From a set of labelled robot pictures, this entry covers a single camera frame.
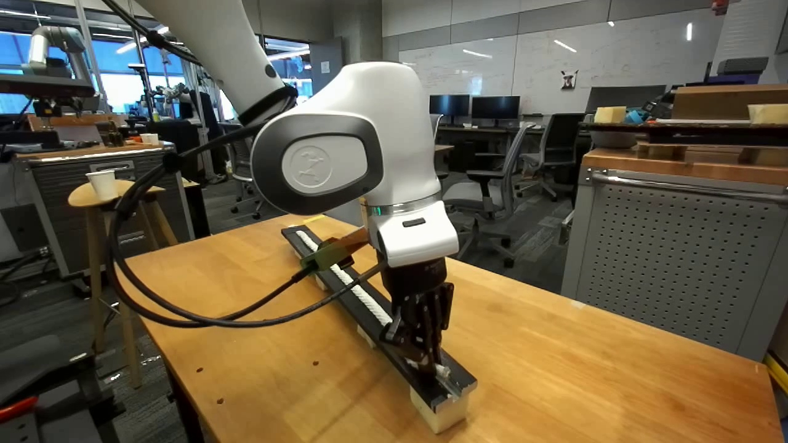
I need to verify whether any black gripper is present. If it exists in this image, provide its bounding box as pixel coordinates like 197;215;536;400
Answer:
382;258;452;373

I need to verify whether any long black channel rail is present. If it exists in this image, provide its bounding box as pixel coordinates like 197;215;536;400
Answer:
314;263;478;433

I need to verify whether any white braided rope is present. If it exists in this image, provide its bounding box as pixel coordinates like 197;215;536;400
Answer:
295;230;395;330

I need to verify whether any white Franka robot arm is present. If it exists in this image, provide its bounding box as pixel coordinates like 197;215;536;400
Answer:
138;0;457;373

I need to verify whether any grey office chair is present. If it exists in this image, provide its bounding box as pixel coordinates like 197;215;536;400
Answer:
443;125;526;268

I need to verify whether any grey metal tool cabinet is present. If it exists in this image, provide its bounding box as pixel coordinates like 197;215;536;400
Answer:
560;151;788;360

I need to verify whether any white paper cup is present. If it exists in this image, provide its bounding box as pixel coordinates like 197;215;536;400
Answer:
89;170;117;201

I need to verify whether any round wooden stool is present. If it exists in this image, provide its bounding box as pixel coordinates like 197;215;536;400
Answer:
66;180;178;386

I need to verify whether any wooden box on cabinet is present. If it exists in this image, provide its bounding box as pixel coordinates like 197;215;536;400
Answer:
671;84;788;121

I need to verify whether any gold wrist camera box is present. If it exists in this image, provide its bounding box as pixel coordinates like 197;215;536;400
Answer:
313;230;370;268

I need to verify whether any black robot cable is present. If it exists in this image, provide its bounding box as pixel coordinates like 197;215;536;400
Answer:
96;0;389;330

